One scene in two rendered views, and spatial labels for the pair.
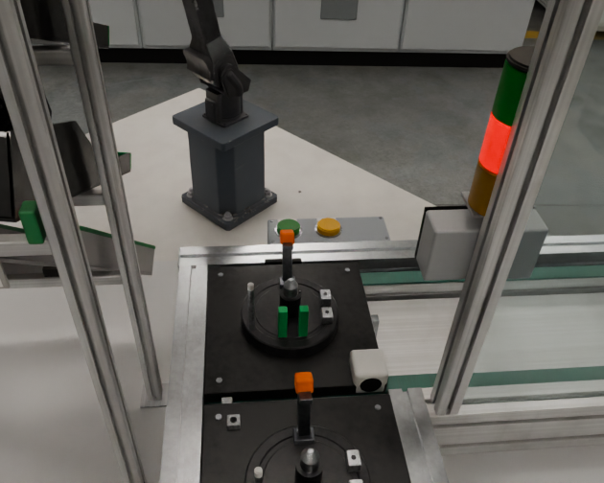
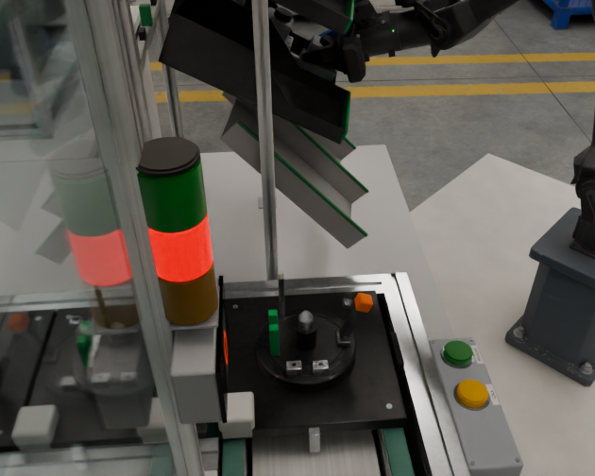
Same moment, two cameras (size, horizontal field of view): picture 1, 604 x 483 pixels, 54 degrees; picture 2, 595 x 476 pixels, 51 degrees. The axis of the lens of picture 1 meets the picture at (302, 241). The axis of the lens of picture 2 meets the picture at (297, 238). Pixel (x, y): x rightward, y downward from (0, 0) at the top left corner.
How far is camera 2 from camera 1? 84 cm
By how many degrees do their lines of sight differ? 68
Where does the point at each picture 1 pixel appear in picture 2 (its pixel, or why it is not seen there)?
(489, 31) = not seen: outside the picture
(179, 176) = not seen: hidden behind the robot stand
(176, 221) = (505, 297)
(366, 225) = (493, 440)
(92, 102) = (258, 44)
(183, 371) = (251, 289)
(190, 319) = (314, 290)
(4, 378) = (292, 229)
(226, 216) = (517, 329)
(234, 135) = (555, 256)
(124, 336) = not seen: hidden behind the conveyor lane
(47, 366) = (303, 246)
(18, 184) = (169, 44)
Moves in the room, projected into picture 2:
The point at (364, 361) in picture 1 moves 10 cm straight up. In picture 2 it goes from (235, 401) to (229, 348)
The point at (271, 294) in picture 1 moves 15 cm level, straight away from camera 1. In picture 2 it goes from (327, 329) to (432, 327)
